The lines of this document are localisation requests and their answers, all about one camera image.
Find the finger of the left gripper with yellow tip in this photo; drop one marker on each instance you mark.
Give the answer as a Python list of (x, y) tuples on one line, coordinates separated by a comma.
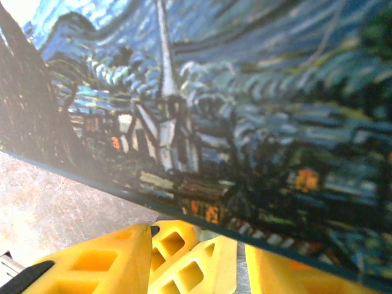
[(196, 269), (171, 242)]

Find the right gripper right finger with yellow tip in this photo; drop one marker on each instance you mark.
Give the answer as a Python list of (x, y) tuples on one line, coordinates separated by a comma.
[(275, 275)]

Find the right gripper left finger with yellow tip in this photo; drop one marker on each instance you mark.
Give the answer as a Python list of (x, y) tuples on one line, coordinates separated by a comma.
[(101, 263)]

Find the starry night print tin box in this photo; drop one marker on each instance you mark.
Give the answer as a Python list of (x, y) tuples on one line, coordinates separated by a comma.
[(214, 122)]

